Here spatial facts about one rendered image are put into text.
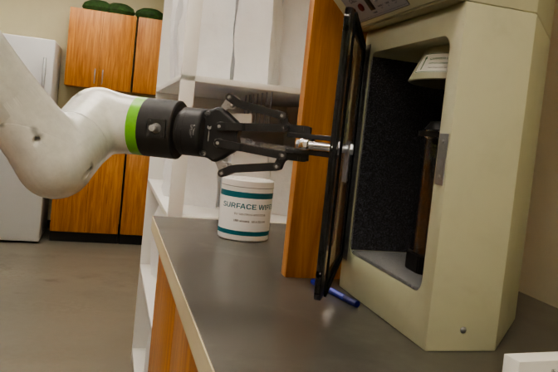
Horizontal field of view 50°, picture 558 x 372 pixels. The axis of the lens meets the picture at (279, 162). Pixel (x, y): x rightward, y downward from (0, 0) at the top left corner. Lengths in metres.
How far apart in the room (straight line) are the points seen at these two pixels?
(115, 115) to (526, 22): 0.60
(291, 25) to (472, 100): 1.42
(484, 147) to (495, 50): 0.13
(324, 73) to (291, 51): 1.05
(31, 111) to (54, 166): 0.08
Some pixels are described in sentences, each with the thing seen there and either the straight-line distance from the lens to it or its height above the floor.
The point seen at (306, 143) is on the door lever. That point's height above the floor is 1.20.
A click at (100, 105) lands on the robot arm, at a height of 1.22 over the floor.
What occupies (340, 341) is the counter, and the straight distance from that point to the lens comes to 0.85.
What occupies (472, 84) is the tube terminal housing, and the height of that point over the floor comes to 1.30.
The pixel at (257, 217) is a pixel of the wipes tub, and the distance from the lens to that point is 1.45.
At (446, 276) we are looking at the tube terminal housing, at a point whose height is 1.04.
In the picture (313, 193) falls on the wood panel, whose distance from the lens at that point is 1.14.
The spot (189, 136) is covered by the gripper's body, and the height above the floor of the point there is 1.19.
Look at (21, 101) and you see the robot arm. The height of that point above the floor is 1.22.
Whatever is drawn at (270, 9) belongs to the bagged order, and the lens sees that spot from 2.05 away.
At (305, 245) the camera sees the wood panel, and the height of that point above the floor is 1.00.
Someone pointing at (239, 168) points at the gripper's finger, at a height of 1.15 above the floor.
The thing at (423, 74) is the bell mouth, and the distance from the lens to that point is 0.94.
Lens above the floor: 1.21
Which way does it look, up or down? 3 degrees down
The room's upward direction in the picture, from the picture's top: 6 degrees clockwise
